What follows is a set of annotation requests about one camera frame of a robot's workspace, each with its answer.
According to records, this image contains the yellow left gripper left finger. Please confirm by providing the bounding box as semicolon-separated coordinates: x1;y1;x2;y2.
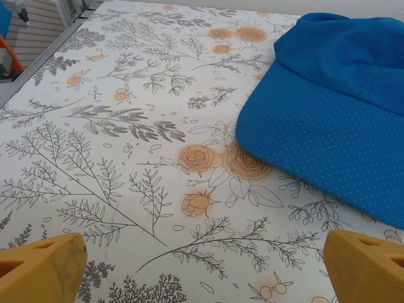
0;232;88;303

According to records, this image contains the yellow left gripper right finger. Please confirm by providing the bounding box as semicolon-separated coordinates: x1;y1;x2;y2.
323;229;404;303

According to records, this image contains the floral patterned table mat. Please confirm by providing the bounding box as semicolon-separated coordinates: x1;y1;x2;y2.
0;3;404;303

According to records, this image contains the blue baseball cap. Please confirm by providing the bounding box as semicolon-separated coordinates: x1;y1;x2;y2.
235;12;404;230

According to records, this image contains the orange stand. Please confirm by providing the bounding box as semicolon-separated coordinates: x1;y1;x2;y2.
0;33;25;81

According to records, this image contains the aluminium table side rail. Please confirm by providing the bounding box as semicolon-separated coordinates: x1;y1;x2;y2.
0;3;105;108

